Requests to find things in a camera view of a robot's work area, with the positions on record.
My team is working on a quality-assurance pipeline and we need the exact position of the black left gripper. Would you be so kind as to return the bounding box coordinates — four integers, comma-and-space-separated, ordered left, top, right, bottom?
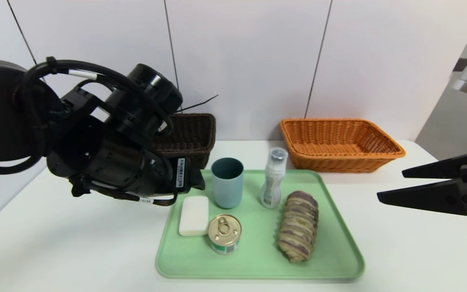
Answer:
144, 156, 206, 194

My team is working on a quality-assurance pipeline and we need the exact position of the blue-grey plastic cup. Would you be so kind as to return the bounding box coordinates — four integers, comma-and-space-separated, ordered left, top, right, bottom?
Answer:
211, 157, 244, 209

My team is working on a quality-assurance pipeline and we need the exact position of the white soap bar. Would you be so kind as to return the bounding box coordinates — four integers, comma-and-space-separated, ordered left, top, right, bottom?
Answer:
179, 196, 210, 236

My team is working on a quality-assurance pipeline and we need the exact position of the tin can with gold lid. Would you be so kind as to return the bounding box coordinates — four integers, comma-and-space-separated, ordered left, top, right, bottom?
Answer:
208, 214, 242, 254

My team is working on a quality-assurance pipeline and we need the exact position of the dark brown wicker basket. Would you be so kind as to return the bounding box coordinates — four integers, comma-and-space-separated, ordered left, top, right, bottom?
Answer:
152, 114, 216, 170

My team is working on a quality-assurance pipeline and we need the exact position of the orange wicker basket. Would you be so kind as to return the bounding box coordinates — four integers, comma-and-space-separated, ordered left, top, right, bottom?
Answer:
280, 118, 406, 174

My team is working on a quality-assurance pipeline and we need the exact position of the white bottle with clear cap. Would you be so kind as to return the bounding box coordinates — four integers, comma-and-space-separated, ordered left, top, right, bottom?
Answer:
260, 148, 288, 209

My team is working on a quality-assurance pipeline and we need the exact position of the thin black zip tie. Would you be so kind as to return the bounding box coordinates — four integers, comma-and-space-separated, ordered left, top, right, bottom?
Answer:
179, 94, 219, 114

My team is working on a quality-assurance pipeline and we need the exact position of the light green plastic tray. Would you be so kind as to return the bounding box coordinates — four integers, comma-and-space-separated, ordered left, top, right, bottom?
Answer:
155, 169, 365, 279

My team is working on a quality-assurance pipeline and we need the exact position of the striped purple bread roll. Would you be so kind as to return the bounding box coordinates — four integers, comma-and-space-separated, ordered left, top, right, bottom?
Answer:
277, 191, 319, 263

